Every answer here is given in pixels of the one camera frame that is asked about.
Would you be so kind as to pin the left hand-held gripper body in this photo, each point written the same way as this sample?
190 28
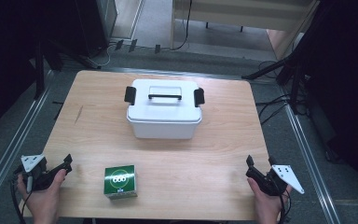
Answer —
32 161

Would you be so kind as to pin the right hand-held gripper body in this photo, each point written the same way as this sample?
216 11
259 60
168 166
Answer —
284 175

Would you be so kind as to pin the green carton with white circle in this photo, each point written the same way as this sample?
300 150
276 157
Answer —
120 182

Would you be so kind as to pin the white plastic storage box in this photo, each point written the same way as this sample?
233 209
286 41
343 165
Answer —
164 129

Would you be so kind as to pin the person's right hand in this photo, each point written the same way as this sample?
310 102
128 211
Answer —
268 207

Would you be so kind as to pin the person's left hand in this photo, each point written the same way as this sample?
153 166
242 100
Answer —
45 202

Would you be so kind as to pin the black metal stand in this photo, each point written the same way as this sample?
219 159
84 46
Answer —
293 67
39 73

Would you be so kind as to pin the black tape strip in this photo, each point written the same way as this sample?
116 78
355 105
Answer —
157 48
132 45
119 44

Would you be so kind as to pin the dark cabinet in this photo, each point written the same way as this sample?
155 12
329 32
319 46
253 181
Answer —
98 25

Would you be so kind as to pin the light wooden bench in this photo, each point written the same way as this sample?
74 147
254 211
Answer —
245 15

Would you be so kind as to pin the metal floor rail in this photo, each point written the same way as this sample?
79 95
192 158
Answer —
313 168
180 73
15 143

